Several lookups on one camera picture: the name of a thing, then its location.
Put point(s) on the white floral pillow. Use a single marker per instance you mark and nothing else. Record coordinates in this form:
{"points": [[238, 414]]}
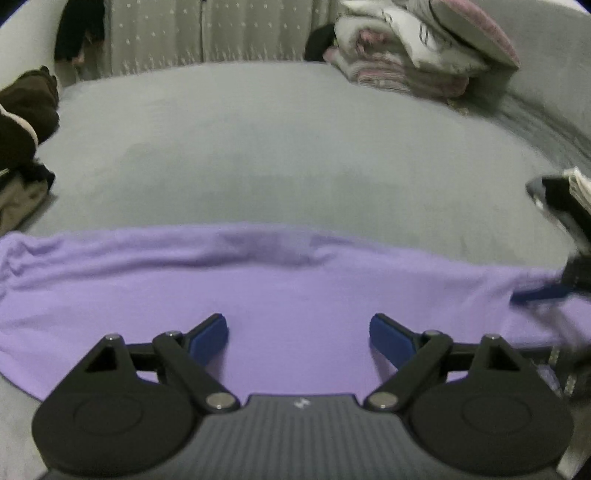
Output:
{"points": [[428, 48]]}

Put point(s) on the black garment by curtain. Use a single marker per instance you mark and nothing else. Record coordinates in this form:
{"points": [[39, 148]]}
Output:
{"points": [[318, 42]]}

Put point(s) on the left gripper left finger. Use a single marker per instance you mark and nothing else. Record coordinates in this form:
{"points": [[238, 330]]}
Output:
{"points": [[184, 358]]}

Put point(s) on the grey quilted blanket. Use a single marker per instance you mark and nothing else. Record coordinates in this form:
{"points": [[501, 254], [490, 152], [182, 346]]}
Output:
{"points": [[547, 100]]}

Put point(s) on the folded floral quilt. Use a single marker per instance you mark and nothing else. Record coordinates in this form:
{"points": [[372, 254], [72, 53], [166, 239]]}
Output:
{"points": [[368, 53]]}

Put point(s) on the black hanging coat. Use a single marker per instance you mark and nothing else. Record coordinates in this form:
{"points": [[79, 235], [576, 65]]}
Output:
{"points": [[81, 22]]}

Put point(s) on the black and beige jacket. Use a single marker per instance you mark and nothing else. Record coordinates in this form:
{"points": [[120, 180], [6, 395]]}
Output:
{"points": [[29, 117]]}

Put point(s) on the purple pants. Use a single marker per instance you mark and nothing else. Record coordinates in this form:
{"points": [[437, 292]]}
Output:
{"points": [[298, 303]]}

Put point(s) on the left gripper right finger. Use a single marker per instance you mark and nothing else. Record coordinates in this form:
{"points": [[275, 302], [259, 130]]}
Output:
{"points": [[419, 359]]}

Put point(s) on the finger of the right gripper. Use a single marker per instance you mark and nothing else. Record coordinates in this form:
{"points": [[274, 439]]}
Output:
{"points": [[547, 292]]}

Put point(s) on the grey dotted curtain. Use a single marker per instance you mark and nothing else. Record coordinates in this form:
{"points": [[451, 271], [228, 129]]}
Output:
{"points": [[149, 35]]}

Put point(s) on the pink grey pillow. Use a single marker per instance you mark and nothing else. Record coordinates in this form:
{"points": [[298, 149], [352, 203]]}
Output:
{"points": [[468, 22]]}

